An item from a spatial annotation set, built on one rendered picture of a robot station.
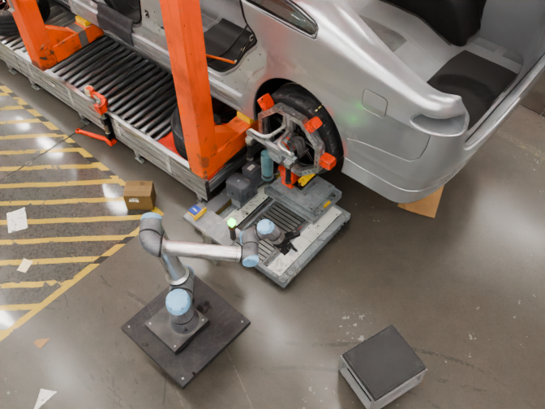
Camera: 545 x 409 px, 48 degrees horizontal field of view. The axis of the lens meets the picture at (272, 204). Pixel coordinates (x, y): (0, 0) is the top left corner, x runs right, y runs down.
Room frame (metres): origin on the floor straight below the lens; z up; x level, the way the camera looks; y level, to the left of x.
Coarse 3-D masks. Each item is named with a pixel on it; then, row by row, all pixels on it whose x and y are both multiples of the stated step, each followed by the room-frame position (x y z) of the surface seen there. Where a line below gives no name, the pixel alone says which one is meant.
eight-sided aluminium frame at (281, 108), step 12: (276, 108) 3.00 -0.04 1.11; (288, 108) 2.99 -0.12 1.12; (264, 120) 3.13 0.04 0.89; (300, 120) 2.87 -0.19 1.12; (264, 132) 3.12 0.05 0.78; (312, 132) 2.85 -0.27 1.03; (312, 144) 2.80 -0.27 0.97; (324, 144) 2.80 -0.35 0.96; (300, 168) 2.91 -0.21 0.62; (312, 168) 2.79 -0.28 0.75
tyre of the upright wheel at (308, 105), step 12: (288, 84) 3.23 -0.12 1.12; (276, 96) 3.12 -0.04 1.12; (288, 96) 3.06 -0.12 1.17; (300, 96) 3.05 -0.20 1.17; (312, 96) 3.04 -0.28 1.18; (300, 108) 2.97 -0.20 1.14; (312, 108) 2.94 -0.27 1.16; (324, 108) 2.97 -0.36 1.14; (324, 120) 2.89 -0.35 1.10; (324, 132) 2.84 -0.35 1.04; (336, 132) 2.86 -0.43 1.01; (336, 144) 2.82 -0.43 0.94; (336, 156) 2.81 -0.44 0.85
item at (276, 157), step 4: (280, 136) 2.95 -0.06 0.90; (288, 136) 2.93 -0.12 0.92; (276, 140) 2.90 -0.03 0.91; (284, 140) 2.89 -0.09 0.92; (276, 144) 2.86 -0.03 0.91; (284, 144) 2.86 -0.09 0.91; (288, 144) 2.87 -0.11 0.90; (292, 144) 2.88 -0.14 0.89; (268, 148) 2.86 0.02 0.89; (288, 148) 2.85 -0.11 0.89; (292, 148) 2.87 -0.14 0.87; (268, 152) 2.85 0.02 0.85; (272, 152) 2.83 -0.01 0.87; (292, 152) 2.86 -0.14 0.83; (272, 156) 2.83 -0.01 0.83; (276, 156) 2.81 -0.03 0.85; (280, 156) 2.79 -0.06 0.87; (276, 160) 2.81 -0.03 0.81; (280, 160) 2.79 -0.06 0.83
